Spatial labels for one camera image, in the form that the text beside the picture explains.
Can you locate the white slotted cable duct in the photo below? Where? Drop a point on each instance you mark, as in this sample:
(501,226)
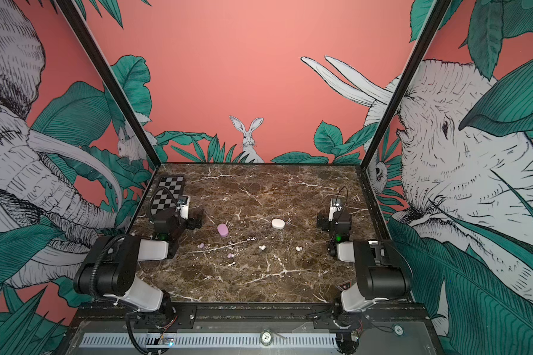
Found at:
(209,340)

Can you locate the black white checkerboard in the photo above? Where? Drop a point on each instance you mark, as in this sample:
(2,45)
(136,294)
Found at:
(167,193)

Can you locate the purple earbuds charging case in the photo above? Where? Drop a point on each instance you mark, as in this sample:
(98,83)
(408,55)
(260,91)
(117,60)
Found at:
(223,230)

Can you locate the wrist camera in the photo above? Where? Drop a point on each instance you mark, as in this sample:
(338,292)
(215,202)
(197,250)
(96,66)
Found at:
(335,206)
(183,206)

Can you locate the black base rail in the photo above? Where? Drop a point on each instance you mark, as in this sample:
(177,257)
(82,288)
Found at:
(325,316)

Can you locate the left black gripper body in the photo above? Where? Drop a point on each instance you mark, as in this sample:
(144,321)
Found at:
(192,222)

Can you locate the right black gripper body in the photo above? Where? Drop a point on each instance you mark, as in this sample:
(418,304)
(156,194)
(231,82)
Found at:
(323,222)

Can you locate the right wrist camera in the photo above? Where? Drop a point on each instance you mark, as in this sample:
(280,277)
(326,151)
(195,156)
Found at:
(335,206)

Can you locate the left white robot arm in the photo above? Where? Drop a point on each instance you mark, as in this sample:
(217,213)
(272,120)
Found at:
(108,273)

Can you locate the white earbuds charging case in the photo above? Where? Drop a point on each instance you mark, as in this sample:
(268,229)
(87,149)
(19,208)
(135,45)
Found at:
(278,223)

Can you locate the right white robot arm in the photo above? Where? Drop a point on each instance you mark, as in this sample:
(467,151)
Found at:
(381,273)

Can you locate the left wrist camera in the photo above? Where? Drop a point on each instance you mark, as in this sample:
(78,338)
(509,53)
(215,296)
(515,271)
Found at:
(183,206)

